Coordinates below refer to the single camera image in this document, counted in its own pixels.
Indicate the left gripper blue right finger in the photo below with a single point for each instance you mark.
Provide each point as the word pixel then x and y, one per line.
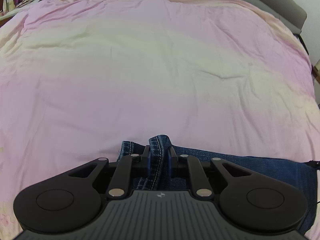
pixel 186 172

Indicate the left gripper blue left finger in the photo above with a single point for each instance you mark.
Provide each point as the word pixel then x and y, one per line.
pixel 127 170

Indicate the dark blue denim pants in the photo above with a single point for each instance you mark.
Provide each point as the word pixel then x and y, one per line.
pixel 303 176

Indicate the pink bed sheet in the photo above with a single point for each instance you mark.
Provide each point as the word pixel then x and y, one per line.
pixel 79 77

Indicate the wooden bedside table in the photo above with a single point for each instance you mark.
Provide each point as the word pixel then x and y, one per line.
pixel 9 8

